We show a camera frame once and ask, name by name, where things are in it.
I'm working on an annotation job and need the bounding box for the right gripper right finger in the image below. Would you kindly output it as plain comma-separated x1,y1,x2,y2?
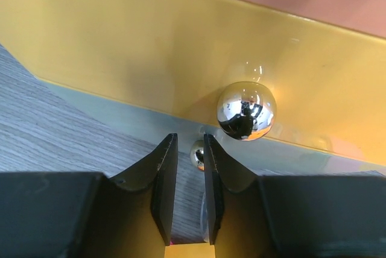
204,134,256,245

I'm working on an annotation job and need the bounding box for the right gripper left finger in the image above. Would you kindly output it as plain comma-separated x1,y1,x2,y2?
110,133,178,246

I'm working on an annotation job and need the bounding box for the orange folder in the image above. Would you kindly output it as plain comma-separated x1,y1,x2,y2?
164,243,215,258

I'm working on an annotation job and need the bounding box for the yellow cabinet drawer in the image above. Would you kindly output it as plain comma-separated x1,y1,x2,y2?
1,0,385,165

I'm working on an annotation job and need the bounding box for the white arched drawer cabinet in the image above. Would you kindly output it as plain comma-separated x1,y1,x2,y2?
52,0,385,173

